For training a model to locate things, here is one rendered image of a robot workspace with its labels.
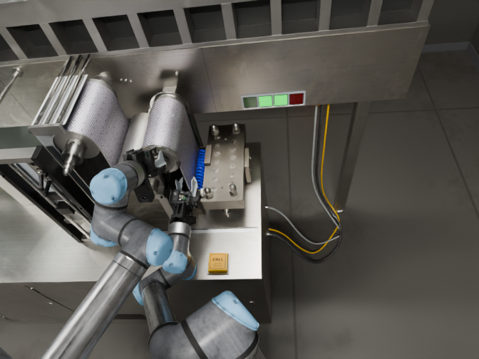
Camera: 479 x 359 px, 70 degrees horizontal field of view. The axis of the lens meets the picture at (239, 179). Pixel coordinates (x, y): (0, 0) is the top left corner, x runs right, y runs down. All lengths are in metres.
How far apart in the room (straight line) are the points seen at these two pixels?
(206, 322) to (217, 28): 0.95
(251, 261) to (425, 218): 1.53
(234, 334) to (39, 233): 1.10
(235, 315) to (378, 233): 1.72
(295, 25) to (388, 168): 1.69
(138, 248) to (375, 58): 1.00
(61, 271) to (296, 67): 1.19
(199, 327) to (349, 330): 1.44
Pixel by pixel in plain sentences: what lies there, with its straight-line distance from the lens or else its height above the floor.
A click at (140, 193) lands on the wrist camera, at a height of 1.32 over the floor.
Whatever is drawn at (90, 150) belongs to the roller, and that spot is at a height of 1.30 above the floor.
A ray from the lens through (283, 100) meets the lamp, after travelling 1.39.
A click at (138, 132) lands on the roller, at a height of 1.23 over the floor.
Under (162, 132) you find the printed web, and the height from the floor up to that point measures 1.31.
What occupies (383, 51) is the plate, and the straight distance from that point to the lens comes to 1.33.
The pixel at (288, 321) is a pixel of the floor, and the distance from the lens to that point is 2.16.
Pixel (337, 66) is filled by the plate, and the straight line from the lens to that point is 1.33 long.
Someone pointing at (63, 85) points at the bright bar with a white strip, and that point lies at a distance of 1.32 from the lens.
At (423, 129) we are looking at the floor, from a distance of 3.07.
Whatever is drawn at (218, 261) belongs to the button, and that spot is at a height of 0.92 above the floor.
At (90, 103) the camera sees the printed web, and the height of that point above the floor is 1.40.
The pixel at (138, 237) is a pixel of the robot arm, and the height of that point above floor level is 1.44.
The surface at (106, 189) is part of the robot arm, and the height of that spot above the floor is 1.51.
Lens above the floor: 2.10
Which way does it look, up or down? 54 degrees down
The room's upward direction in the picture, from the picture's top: 12 degrees counter-clockwise
